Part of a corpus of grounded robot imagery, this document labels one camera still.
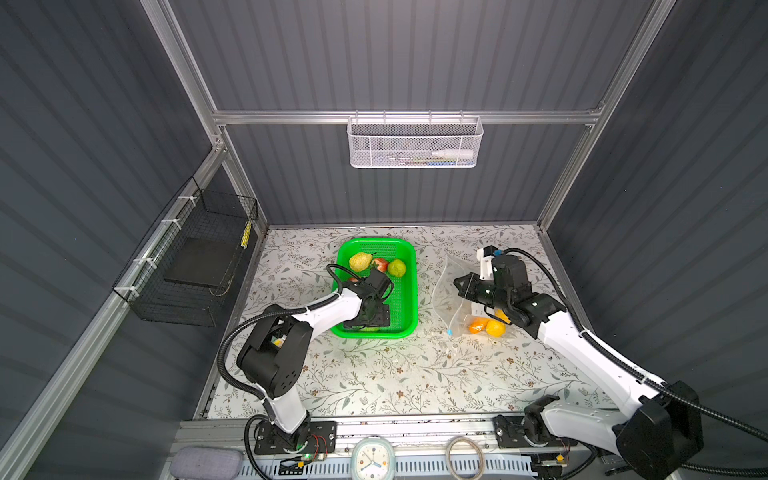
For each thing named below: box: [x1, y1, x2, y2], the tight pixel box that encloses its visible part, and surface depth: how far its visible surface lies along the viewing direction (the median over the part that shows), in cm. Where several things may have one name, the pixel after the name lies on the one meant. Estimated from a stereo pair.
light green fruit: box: [388, 259, 407, 277], surface depth 104 cm
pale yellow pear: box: [349, 252, 372, 272], surface depth 105 cm
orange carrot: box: [468, 317, 489, 334], surface depth 91 cm
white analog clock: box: [351, 437, 396, 480], surface depth 70 cm
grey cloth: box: [170, 446, 243, 480], surface depth 69 cm
